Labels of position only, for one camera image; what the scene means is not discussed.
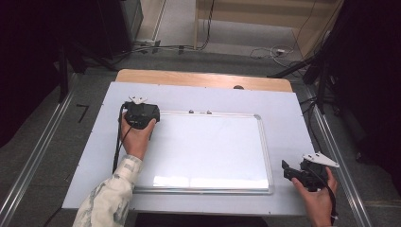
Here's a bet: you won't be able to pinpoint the right hand-held gripper black cable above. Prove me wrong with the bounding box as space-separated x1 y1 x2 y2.
306 166 340 225

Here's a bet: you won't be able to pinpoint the black cabinet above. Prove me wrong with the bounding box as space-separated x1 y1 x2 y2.
94 0 145 61

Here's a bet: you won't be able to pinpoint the grey power strip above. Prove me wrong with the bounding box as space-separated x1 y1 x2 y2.
134 39 162 54

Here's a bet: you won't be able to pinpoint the light wooden shelf unit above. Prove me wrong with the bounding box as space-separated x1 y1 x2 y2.
193 0 345 59

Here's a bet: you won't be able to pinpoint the white floor cable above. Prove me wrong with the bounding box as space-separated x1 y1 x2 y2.
250 44 296 68

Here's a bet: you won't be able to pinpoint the aluminium floor rail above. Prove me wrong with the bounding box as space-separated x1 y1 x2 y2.
303 85 375 227
0 73 78 227

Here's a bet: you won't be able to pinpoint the person's right hand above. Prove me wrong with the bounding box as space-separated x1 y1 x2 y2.
290 166 339 227

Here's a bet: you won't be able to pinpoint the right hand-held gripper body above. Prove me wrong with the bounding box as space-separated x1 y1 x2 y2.
298 151 340 193

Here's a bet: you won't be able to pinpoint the black floor cable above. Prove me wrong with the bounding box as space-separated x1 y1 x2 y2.
111 0 216 65

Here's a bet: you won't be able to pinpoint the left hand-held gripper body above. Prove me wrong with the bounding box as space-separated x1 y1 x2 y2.
123 96 161 131

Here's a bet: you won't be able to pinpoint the black cables beside table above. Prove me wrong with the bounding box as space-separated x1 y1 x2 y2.
299 96 323 153

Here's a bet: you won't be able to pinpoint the black metal stand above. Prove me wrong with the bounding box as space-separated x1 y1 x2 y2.
267 29 335 115
57 42 119 104

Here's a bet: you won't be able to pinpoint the left hand-held gripper black cable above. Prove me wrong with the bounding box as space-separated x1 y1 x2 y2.
112 104 134 175

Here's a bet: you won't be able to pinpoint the metal-framed whiteboard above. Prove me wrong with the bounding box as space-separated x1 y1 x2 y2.
133 110 274 195

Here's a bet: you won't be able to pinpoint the white table cover sheet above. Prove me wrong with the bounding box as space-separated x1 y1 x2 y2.
61 81 337 218

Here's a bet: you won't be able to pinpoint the person's left hand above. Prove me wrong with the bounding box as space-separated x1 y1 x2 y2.
120 116 157 161

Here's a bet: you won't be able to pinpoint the wooden board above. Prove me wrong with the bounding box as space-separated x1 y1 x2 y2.
114 68 294 94

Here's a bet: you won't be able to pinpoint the hand-held gripper black cable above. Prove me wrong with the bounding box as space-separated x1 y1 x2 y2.
306 166 340 225
112 104 134 175

